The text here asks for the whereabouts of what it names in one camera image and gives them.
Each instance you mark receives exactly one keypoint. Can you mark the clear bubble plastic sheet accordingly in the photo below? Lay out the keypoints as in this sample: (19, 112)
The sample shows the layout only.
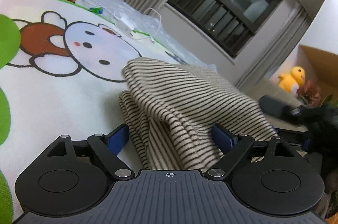
(169, 41)

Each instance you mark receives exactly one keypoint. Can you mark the white charger plug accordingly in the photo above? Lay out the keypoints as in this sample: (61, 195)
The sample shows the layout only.
(126, 25)

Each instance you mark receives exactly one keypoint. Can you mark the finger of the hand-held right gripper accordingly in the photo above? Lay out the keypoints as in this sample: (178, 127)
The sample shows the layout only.
(295, 138)
(274, 107)

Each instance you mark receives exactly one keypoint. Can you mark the dark barred window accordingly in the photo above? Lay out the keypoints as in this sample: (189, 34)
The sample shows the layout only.
(224, 2)

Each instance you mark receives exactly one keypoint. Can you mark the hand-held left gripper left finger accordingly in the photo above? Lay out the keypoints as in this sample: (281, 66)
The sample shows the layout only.
(117, 138)

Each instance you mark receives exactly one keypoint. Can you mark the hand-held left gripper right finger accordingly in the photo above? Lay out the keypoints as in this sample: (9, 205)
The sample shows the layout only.
(223, 136)

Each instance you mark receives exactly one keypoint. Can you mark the yellow plush toy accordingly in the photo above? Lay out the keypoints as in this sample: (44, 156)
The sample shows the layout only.
(291, 80)

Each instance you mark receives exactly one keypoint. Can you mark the cartoon printed play mat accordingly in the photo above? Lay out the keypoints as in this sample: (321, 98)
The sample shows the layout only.
(52, 91)

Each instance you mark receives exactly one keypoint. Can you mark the wooden wall shelf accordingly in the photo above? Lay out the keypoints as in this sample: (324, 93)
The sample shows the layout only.
(322, 65)

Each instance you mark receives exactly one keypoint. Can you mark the beige striped garment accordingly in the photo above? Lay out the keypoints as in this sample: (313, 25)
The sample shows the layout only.
(184, 97)

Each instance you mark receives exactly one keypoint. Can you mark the red-leaf potted plant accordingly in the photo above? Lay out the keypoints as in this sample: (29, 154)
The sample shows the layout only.
(309, 93)

